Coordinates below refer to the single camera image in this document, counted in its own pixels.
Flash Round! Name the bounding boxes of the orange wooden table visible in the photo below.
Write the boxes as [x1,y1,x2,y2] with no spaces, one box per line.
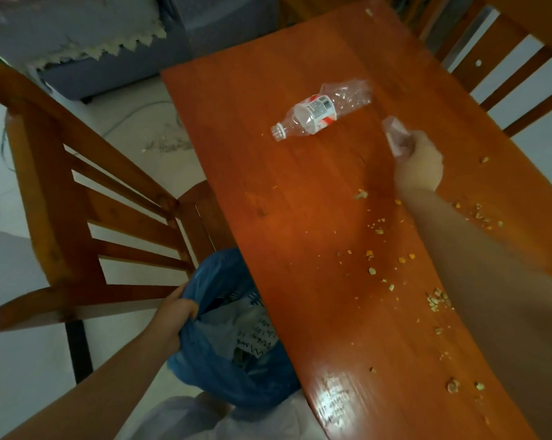
[160,0,552,440]

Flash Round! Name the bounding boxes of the clear plastic bottle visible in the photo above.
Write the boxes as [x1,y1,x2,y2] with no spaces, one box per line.
[270,79,374,142]

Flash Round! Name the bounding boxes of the wooden slat-back chair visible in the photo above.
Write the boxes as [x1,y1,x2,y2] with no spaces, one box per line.
[0,60,236,333]
[280,0,552,138]

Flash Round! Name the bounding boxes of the clear zip bag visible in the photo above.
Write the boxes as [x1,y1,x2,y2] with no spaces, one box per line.
[381,115,414,157]

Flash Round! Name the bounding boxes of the black baseboard strip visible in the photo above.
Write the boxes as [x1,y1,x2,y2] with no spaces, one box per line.
[64,319,94,384]

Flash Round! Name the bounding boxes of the person's right forearm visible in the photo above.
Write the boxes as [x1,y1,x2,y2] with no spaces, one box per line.
[402,187,552,440]

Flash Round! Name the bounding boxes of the paper with black squiggles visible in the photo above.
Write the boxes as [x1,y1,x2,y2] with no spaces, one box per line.
[237,315,279,361]

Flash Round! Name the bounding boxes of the white shorts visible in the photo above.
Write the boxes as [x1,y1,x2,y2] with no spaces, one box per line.
[129,391,327,440]

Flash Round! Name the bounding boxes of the dark grey bed base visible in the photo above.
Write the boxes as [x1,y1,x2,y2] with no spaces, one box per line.
[37,0,281,102]

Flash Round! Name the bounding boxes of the person's left hand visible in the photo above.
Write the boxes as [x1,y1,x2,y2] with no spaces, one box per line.
[147,282,199,356]

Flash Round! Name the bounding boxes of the blue lined waste basket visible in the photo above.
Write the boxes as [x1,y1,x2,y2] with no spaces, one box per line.
[165,247,302,408]

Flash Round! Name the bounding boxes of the food crumbs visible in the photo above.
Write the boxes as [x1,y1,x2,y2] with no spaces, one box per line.
[335,153,506,427]

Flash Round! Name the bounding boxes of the person's right hand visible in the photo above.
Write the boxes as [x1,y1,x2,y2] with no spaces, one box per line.
[393,130,445,196]

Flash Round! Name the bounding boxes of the person's left forearm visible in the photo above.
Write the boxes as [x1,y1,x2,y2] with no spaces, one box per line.
[0,332,181,440]

